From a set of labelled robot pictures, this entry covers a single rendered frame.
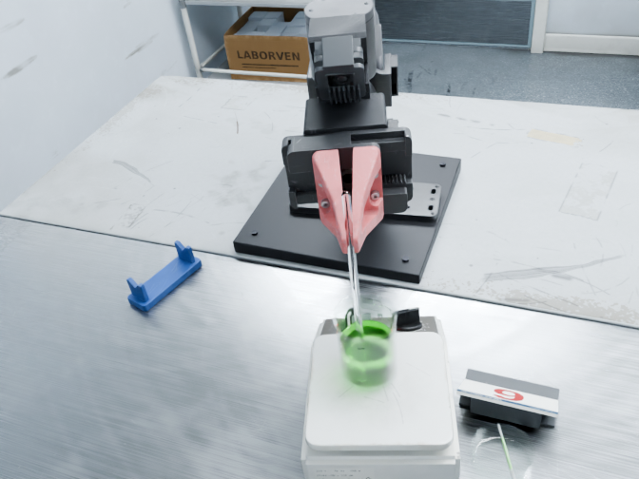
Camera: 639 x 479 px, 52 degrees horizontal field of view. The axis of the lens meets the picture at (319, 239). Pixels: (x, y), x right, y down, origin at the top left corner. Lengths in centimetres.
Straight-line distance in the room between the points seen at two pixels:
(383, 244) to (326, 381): 28
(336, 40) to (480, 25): 307
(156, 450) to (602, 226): 59
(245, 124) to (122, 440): 63
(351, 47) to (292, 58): 231
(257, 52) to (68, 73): 83
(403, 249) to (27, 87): 166
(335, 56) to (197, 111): 76
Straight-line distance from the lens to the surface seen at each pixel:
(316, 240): 83
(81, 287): 89
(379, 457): 56
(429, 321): 69
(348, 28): 51
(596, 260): 84
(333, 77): 49
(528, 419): 65
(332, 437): 55
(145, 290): 81
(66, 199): 108
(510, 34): 355
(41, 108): 231
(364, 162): 48
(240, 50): 288
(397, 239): 82
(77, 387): 77
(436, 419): 55
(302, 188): 54
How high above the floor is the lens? 144
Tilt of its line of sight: 39 degrees down
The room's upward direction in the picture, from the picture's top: 8 degrees counter-clockwise
